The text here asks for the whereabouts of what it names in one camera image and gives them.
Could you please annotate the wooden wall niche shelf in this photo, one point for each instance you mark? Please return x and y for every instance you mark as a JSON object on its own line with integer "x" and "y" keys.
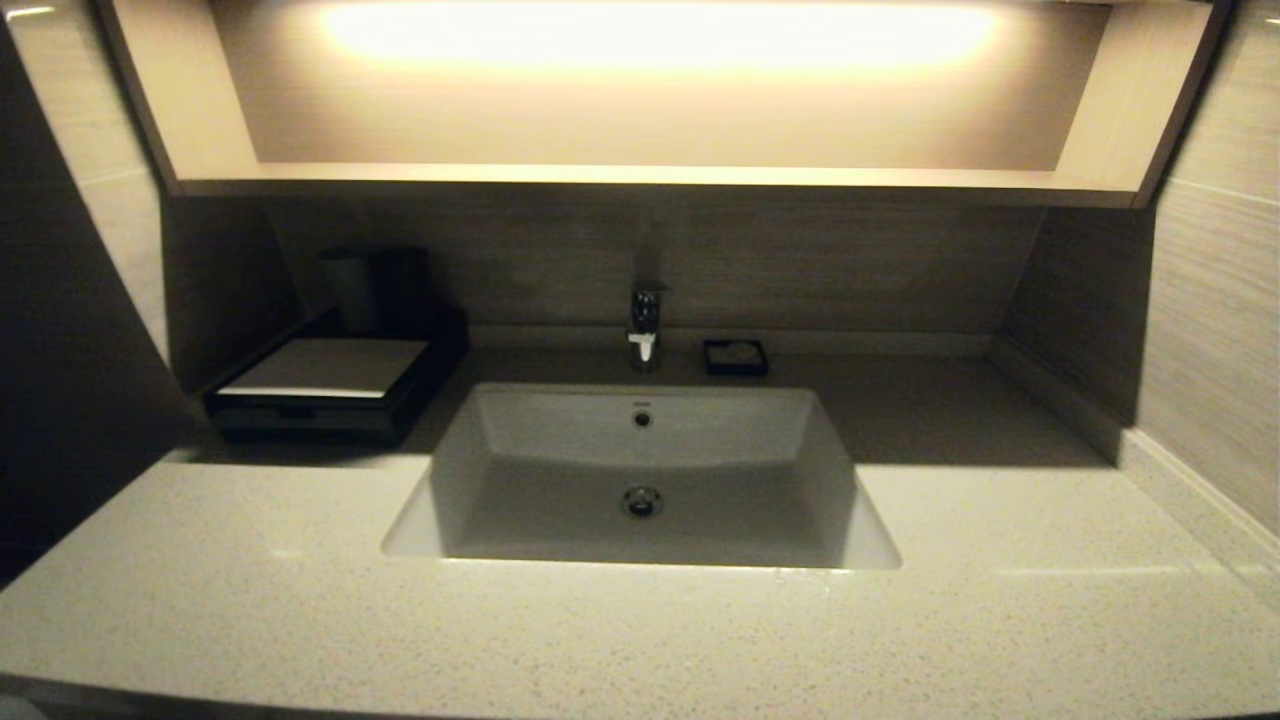
{"x": 180, "y": 100}

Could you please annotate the black rectangular box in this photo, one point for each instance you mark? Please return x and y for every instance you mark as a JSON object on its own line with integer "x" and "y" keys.
{"x": 320, "y": 370}

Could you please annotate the white ceramic sink basin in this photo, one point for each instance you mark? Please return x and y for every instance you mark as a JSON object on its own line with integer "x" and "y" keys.
{"x": 560, "y": 520}

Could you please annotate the black amenity drawer box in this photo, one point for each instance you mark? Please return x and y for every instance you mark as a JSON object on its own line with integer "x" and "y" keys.
{"x": 300, "y": 412}

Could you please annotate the black cup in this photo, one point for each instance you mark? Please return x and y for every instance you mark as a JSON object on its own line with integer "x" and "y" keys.
{"x": 405, "y": 290}

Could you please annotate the small black soap dish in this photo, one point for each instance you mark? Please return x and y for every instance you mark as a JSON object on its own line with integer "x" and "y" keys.
{"x": 712, "y": 368}

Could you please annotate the grey cup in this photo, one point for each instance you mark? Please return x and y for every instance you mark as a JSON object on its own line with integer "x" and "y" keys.
{"x": 350, "y": 290}

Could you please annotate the pale soap bar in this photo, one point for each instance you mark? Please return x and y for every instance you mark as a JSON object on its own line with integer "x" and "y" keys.
{"x": 737, "y": 351}

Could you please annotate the chrome faucet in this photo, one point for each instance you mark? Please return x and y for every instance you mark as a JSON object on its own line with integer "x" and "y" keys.
{"x": 646, "y": 320}

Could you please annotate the chrome sink drain plug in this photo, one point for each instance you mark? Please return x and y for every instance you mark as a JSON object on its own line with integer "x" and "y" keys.
{"x": 642, "y": 502}

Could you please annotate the warm light strip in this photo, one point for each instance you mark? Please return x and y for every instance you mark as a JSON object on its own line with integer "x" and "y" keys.
{"x": 660, "y": 30}

